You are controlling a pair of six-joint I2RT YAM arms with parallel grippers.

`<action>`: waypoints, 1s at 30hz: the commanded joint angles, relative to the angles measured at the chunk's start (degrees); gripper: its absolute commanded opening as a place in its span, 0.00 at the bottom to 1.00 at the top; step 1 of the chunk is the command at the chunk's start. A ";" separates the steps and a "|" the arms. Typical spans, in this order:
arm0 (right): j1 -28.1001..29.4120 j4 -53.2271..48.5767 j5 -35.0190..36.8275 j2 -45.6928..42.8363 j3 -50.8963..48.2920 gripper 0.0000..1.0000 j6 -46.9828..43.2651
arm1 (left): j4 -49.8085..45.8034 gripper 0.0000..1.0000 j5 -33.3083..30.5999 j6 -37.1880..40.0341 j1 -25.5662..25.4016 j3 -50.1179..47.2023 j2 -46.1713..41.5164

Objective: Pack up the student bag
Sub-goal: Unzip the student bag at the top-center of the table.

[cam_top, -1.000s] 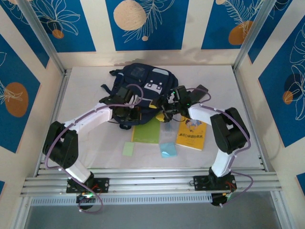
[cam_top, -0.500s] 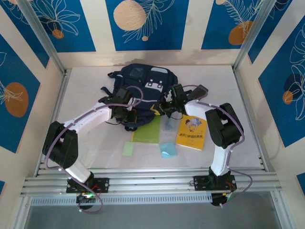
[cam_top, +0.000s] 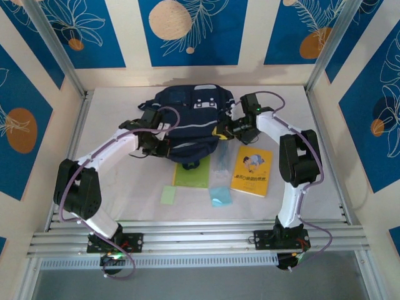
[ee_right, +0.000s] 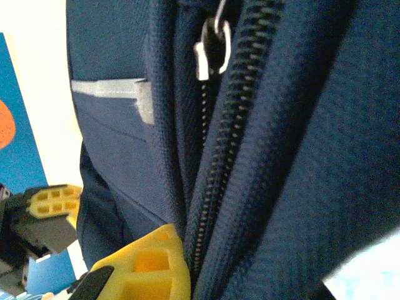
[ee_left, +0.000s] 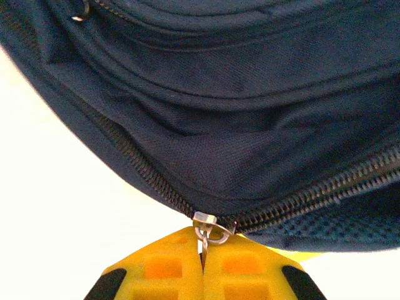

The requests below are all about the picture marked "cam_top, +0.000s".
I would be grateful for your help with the navy blue student backpack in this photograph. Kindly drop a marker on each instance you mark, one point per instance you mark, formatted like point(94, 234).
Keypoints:
point(193, 125)

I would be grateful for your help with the clear plastic bag of pens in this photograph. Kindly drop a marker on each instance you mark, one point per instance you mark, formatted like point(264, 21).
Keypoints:
point(220, 168)

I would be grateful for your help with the green notebook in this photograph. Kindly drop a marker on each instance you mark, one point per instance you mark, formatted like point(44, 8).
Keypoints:
point(192, 178)

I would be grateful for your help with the yellow book with cartoon cover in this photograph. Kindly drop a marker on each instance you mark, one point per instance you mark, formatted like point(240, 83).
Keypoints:
point(253, 184)

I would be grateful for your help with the blue sticky note pad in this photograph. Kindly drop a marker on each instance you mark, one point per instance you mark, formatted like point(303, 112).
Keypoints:
point(221, 197)

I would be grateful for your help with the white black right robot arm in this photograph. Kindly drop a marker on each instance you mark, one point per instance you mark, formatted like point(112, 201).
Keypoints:
point(275, 125)

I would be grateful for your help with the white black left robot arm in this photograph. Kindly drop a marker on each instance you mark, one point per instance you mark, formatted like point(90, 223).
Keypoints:
point(109, 147)

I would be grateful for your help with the green sticky note pad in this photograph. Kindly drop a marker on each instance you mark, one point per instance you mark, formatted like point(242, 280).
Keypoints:
point(168, 195)

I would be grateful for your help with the aluminium left side rail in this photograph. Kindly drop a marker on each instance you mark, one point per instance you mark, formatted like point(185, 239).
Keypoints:
point(70, 150)

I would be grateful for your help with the aluminium rail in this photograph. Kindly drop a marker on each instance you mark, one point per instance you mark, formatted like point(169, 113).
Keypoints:
point(70, 150)
point(328, 162)

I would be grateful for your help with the aluminium right side rail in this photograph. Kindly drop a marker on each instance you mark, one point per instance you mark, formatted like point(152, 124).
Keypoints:
point(328, 162)

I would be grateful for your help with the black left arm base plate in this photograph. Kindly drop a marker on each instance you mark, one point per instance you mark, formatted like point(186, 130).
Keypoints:
point(134, 242)

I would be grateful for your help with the aluminium front frame rails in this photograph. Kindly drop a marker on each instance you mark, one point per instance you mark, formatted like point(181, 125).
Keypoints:
point(200, 237)

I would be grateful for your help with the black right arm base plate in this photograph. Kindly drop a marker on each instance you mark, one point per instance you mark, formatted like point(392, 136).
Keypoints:
point(264, 239)

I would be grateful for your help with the aluminium right frame post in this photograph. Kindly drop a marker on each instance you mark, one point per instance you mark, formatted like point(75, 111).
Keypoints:
point(331, 47)

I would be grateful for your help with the aluminium frame post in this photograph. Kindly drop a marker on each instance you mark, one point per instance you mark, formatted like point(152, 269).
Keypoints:
point(331, 47)
point(56, 50)

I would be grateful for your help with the aluminium left frame post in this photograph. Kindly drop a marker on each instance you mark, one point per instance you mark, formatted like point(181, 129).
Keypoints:
point(56, 50)

